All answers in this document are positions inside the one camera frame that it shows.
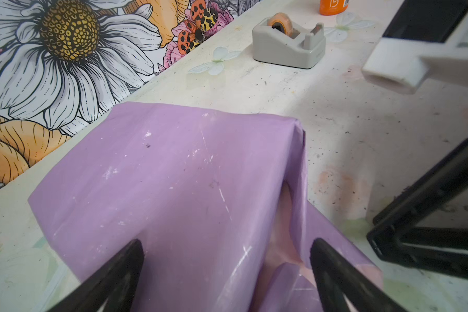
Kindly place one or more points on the pink wrapping paper sheet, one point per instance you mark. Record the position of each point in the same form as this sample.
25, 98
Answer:
219, 202

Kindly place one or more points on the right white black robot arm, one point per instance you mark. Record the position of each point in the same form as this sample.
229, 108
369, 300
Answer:
424, 40

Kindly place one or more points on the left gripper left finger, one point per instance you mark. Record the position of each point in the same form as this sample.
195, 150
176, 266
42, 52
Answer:
110, 288

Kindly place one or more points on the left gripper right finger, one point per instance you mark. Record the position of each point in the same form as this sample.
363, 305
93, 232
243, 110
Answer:
338, 283

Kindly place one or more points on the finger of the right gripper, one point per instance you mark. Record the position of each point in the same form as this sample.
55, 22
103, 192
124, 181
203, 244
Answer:
429, 226

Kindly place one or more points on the orange bottle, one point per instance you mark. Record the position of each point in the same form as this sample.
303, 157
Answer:
332, 7

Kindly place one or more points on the grey tape dispenser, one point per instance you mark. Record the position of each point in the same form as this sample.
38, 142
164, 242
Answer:
277, 40

